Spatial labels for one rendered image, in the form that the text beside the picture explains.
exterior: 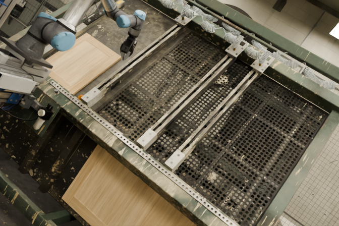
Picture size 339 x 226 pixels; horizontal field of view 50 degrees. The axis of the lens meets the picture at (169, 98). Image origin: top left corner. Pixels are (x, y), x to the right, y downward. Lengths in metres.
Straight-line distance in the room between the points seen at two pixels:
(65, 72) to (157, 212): 1.14
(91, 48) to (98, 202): 1.12
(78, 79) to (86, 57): 0.22
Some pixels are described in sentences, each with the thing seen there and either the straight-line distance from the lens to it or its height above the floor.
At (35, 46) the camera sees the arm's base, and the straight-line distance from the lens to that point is 2.05.
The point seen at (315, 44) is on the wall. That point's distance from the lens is 7.67.
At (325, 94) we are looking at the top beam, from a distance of 2.73.
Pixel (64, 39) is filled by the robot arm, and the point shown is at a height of 1.21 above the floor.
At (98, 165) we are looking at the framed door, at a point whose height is 0.59.
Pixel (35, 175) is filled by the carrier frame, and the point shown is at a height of 0.23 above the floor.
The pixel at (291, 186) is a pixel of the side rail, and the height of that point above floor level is 1.23.
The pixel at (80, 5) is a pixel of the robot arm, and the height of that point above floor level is 1.40.
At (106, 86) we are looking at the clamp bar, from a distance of 2.46.
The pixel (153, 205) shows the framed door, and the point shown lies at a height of 0.63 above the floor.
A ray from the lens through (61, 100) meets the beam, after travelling 2.46.
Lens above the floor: 1.33
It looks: 2 degrees down
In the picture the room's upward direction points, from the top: 34 degrees clockwise
